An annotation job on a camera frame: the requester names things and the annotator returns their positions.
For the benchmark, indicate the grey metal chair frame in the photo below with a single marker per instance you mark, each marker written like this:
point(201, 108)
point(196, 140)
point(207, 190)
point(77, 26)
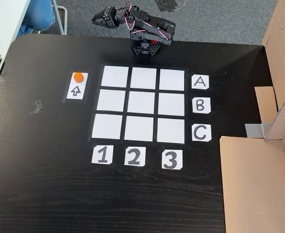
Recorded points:
point(65, 21)

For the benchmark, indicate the paper sheet letter B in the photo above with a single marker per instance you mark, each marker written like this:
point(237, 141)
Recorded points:
point(200, 105)

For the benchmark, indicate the paper sheet letter A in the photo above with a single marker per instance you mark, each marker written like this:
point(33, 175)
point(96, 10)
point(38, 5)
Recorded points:
point(200, 82)

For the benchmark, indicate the paper sheet letter C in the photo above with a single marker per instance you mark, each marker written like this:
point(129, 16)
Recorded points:
point(201, 132)

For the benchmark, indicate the paper sheet number 3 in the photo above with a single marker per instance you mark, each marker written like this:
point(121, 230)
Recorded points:
point(172, 159)

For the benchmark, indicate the brown cardboard screen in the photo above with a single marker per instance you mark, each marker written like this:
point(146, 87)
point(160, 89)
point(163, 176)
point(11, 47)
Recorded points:
point(254, 182)

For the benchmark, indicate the white arrow paper sheet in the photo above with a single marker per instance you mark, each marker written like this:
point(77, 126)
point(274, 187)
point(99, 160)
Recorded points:
point(72, 85)

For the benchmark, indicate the paper sheet number 2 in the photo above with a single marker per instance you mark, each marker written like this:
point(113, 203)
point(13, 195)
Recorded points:
point(135, 156)

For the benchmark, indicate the paper sheet number 1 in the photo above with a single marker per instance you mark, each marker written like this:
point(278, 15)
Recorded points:
point(102, 154)

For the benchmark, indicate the round orange token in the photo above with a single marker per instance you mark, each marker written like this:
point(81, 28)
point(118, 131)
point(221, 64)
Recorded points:
point(78, 77)

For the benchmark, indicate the white nine-square grid sheet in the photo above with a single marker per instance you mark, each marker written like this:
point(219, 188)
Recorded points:
point(142, 102)

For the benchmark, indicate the seated person's leg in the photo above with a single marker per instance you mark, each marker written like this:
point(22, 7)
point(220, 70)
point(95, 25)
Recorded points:
point(38, 14)

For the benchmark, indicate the clear tape scrap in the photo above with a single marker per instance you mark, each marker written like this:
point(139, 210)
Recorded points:
point(36, 108)
point(4, 77)

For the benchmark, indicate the white side table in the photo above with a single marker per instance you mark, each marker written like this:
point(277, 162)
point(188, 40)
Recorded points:
point(1, 24)

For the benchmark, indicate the black floor tape patch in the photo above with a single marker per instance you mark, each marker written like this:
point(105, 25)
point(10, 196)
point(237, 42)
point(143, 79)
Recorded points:
point(166, 4)

